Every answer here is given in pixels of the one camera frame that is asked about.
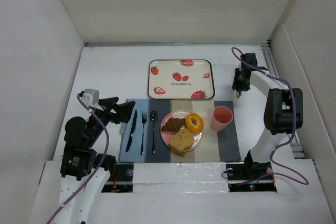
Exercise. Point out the brown chocolate croissant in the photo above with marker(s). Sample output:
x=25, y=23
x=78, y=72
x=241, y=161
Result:
x=173, y=125

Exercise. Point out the black spoon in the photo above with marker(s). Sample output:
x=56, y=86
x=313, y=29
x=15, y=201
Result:
x=153, y=119

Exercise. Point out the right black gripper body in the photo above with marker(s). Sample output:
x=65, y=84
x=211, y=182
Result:
x=238, y=84

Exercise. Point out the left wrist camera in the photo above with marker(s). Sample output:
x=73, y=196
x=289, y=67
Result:
x=90, y=97

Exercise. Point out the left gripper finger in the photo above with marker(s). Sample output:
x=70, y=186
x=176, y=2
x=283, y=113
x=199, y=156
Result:
x=120, y=103
x=123, y=114

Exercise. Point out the pink cup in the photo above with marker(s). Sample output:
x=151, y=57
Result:
x=221, y=118

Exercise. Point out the white front board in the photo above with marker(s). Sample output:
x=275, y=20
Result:
x=179, y=178

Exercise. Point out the orange glazed donut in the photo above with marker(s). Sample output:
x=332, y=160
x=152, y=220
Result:
x=194, y=123

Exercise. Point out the black fork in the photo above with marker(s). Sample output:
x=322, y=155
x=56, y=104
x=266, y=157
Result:
x=144, y=120

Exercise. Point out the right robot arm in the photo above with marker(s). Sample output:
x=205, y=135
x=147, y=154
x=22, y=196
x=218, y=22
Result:
x=283, y=113

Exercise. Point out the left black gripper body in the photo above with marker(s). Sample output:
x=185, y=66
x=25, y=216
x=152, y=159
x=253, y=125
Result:
x=107, y=108

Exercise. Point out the black knife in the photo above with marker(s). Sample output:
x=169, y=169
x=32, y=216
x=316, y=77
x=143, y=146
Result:
x=133, y=126

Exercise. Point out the pink and white plate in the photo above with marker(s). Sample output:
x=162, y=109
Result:
x=167, y=136

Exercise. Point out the striped placemat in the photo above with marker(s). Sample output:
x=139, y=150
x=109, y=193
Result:
x=215, y=147

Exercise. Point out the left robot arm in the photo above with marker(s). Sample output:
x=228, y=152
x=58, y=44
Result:
x=86, y=166

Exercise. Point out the yellow cake slice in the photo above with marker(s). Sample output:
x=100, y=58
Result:
x=182, y=141

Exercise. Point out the strawberry print tray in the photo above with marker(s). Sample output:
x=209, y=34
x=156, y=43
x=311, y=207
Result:
x=181, y=79

